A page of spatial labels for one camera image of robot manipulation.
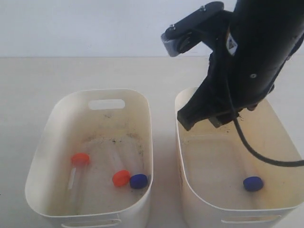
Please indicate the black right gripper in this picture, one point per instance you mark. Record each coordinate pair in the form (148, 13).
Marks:
(233, 82)

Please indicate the blue-capped tube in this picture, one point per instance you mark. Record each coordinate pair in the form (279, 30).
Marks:
(139, 181)
(253, 183)

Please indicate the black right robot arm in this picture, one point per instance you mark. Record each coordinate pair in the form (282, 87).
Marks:
(281, 21)

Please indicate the cream plastic bin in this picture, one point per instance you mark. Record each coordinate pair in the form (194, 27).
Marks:
(96, 122)
(213, 162)

